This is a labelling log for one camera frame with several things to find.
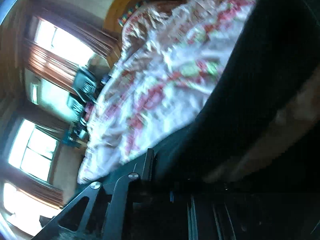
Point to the pink floral bed quilt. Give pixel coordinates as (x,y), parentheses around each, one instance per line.
(172,57)

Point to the pink curtain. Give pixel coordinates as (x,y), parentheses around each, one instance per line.
(101,42)
(49,66)

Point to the black pants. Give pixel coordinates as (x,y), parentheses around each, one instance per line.
(204,184)

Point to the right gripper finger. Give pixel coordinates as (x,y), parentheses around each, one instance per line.
(99,212)

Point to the colourful checkered pillow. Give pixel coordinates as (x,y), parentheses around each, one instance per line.
(127,14)

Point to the black leather armchair far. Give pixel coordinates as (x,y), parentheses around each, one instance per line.
(76,104)

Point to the pink curtain left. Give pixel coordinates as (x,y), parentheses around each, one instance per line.
(49,66)

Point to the black leather armchair near bed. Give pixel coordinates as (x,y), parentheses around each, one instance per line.
(85,85)

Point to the pink curtain right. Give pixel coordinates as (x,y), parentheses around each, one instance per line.
(101,42)

